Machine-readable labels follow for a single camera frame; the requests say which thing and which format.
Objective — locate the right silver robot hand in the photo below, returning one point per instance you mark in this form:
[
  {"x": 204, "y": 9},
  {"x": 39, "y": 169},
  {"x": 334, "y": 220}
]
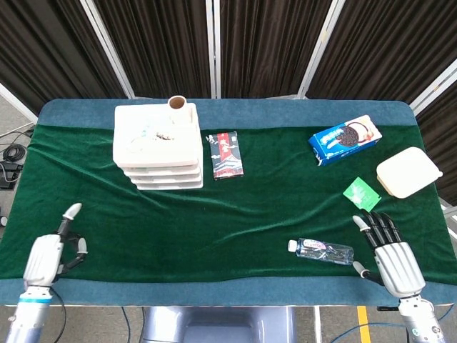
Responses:
[{"x": 400, "y": 268}]

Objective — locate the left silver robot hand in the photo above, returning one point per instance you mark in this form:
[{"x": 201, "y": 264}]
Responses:
[{"x": 43, "y": 257}]

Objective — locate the clear drawer with assorted items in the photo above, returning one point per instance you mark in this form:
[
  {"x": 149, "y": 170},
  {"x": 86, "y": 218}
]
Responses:
[{"x": 171, "y": 186}]

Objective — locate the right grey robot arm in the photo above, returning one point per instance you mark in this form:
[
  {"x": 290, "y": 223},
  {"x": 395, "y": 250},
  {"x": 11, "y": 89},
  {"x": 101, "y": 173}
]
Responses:
[{"x": 421, "y": 321}]

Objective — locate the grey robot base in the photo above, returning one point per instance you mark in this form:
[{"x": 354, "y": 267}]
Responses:
[{"x": 218, "y": 325}]

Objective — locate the clear plastic water bottle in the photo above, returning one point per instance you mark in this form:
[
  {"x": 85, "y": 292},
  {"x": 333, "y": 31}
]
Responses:
[{"x": 321, "y": 251}]

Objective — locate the green sachet packet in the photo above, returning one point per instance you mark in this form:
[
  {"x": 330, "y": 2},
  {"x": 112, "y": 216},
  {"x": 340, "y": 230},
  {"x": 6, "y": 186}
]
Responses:
[{"x": 360, "y": 194}]

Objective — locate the black power adapter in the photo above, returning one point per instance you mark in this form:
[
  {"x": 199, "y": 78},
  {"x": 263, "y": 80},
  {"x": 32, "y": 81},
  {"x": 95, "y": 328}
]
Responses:
[{"x": 9, "y": 175}]

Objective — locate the cream lidded food container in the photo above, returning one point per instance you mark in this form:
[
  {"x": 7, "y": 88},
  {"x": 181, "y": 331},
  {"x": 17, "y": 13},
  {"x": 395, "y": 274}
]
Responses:
[{"x": 407, "y": 171}]

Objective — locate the blue Oreo cookie box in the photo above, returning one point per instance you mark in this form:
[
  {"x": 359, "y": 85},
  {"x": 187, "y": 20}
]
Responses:
[{"x": 342, "y": 141}]

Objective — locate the small dark trinket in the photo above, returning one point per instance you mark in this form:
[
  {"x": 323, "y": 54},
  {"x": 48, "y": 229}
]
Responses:
[{"x": 164, "y": 135}]

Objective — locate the green velvet cloth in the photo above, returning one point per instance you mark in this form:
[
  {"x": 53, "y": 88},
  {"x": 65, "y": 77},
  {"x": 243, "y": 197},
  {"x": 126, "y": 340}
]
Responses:
[{"x": 214, "y": 221}]

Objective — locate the stacked white food boxes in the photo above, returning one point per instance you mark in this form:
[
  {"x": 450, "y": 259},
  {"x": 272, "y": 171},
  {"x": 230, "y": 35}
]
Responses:
[{"x": 153, "y": 121}]

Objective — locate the blue table cover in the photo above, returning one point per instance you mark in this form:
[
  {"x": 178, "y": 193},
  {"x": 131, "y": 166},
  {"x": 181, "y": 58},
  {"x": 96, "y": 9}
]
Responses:
[{"x": 267, "y": 110}]

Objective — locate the dark patterned red-blue box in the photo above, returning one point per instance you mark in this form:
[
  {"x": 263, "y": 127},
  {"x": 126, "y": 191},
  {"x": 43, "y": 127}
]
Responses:
[{"x": 226, "y": 157}]

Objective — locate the dark pleated folding screen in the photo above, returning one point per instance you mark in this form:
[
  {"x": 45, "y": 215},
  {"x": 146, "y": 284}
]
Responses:
[{"x": 160, "y": 43}]

